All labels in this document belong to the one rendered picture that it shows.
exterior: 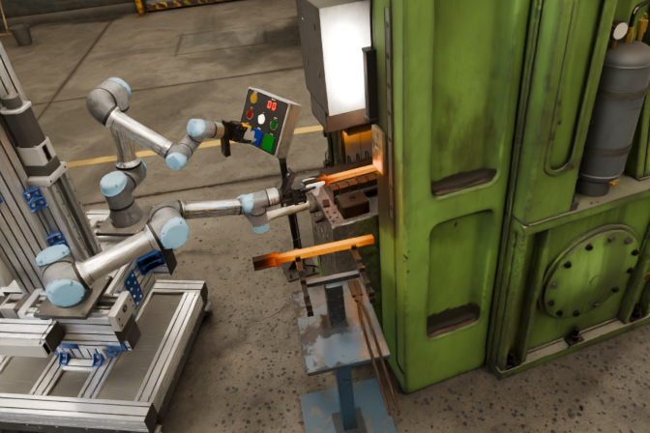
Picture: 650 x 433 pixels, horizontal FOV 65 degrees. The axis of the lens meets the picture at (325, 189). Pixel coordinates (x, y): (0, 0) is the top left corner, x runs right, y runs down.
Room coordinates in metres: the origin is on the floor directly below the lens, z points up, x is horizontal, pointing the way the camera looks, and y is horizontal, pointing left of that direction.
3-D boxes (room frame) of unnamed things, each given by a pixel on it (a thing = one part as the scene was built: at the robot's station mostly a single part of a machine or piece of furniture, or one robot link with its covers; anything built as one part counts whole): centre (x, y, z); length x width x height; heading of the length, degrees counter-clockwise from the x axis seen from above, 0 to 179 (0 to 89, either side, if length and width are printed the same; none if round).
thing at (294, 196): (1.81, 0.15, 0.98); 0.12 x 0.08 x 0.09; 105
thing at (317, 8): (1.89, -0.22, 1.56); 0.42 x 0.39 x 0.40; 105
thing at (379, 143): (1.61, -0.21, 1.27); 0.09 x 0.02 x 0.17; 15
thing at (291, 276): (2.40, 0.22, 0.05); 0.22 x 0.22 x 0.09; 15
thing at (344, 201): (1.72, -0.11, 0.95); 0.12 x 0.08 x 0.06; 105
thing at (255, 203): (1.77, 0.30, 0.98); 0.11 x 0.08 x 0.09; 105
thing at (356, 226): (1.88, -0.23, 0.69); 0.56 x 0.38 x 0.45; 105
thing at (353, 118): (1.93, -0.21, 1.32); 0.42 x 0.20 x 0.10; 105
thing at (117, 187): (2.00, 0.96, 0.98); 0.13 x 0.12 x 0.14; 166
